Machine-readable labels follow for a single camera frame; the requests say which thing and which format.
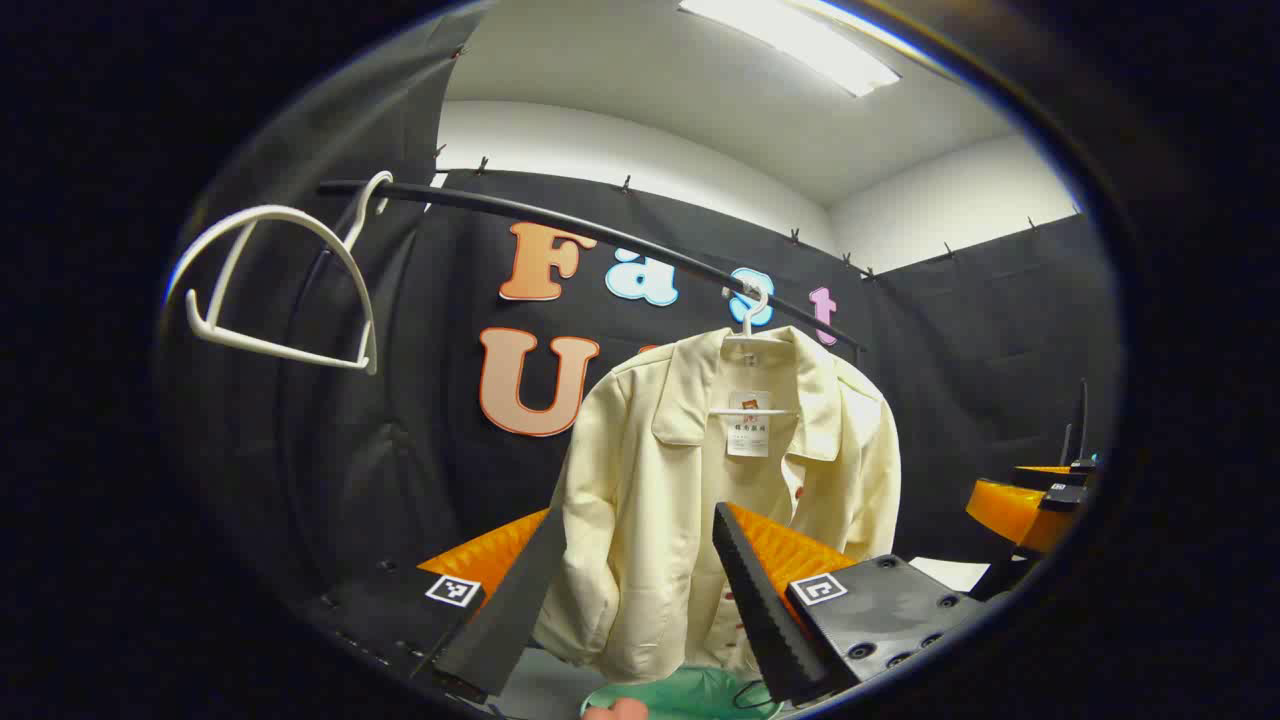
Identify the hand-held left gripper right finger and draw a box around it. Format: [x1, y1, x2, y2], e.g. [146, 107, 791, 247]
[712, 502, 989, 705]

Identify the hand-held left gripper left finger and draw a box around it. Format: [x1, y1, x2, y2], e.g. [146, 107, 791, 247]
[296, 478, 569, 707]

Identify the green laundry hamper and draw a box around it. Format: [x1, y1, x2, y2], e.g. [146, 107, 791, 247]
[580, 665, 786, 720]

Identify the cream jacket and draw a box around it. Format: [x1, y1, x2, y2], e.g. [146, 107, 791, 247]
[532, 326, 903, 685]

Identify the white plastic clothes hanger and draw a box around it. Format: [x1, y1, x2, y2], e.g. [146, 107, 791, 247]
[163, 170, 394, 377]
[708, 284, 801, 417]

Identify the white floor sheet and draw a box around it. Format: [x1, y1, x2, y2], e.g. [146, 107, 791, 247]
[908, 556, 991, 593]

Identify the white paper garment tag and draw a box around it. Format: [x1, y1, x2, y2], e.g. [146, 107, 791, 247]
[726, 390, 773, 459]

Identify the black backdrop cloth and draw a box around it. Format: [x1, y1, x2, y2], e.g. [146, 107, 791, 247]
[155, 10, 1121, 641]

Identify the ceiling light panel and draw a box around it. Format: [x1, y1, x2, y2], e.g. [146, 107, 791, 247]
[678, 0, 903, 98]

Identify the black clothes rail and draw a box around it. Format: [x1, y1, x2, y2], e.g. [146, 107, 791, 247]
[316, 178, 869, 367]

